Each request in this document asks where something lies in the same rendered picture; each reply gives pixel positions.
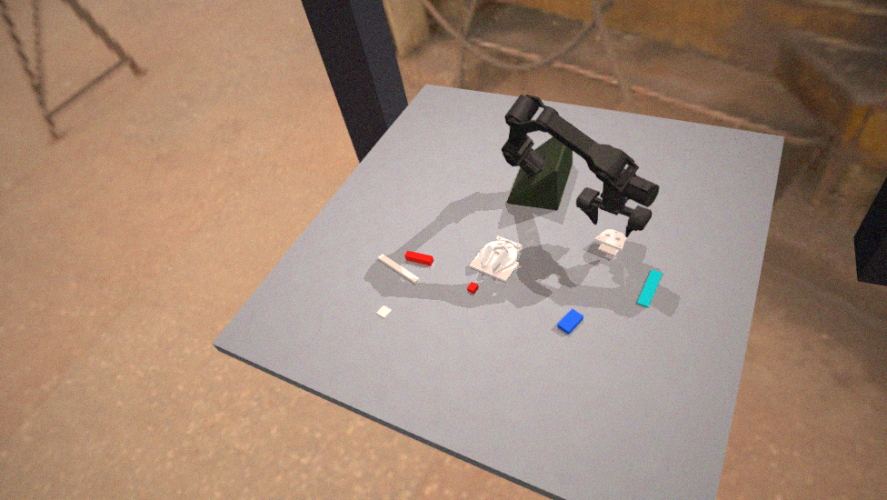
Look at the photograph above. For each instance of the blue rectangular block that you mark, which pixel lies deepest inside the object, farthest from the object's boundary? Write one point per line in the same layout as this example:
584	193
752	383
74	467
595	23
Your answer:
570	321

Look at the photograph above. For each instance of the cyan flat bar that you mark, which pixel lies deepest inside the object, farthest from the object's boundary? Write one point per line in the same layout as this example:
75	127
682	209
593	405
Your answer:
649	288

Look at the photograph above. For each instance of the white flat bar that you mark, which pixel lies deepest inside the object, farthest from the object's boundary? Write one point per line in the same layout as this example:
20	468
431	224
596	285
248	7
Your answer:
399	269

